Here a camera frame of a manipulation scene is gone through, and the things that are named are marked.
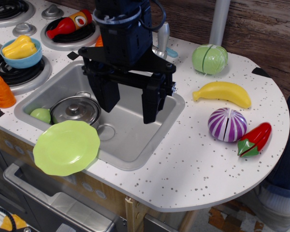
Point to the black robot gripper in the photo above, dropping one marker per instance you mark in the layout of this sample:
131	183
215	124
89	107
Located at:
127	58

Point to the yellow toy banana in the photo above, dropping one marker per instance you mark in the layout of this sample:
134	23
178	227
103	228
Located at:
224	91

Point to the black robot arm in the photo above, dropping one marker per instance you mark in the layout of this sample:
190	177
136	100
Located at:
126	57

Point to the light green plastic plate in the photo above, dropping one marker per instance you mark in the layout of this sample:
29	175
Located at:
66	148

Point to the silver toy sink basin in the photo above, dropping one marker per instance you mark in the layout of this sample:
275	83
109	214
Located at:
126	142

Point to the small steel pot with lid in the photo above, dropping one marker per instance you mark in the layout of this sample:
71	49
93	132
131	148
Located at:
79	107

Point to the silver toy faucet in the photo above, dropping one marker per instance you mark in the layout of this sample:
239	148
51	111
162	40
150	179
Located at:
162	50

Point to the orange toy carrot with leaves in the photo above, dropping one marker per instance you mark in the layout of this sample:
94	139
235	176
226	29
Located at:
99	42

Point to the black coil stove burner right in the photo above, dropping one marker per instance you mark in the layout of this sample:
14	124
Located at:
84	37

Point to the black coil stove burner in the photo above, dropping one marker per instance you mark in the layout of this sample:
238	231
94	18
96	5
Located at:
84	37
13	12
22	81

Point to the green toy cabbage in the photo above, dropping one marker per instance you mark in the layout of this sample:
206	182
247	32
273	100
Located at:
209	59

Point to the green toy fruit in sink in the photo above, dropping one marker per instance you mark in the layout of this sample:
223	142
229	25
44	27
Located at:
42	114

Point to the red toy ketchup bottle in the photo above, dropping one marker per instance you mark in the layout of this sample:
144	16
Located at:
71	24

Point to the purple striped toy onion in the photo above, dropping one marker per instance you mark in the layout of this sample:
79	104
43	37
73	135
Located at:
226	124

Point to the blue plastic bowl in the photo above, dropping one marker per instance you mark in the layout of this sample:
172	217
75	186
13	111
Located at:
25	62

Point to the black coil stove burner front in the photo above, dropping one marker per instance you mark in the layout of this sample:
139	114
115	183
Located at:
22	81

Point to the yellow toy bell pepper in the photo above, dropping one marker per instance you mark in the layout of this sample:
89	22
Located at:
20	48

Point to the grey vertical pole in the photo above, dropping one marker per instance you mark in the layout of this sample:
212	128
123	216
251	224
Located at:
219	21

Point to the orange toy carrot piece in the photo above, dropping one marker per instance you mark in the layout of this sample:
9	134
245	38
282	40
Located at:
7	98

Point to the red toy chili pepper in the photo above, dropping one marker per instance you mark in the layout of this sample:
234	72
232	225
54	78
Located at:
253	142

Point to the black coil stove burner back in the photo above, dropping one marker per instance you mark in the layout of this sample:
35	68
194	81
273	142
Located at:
13	12

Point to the white sock and shoe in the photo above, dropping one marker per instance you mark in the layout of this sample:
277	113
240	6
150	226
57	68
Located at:
272	209

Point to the silver oven door handle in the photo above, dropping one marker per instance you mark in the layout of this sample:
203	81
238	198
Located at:
53	209

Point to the yellow object with black cable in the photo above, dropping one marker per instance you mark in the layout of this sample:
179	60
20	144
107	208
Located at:
11	222

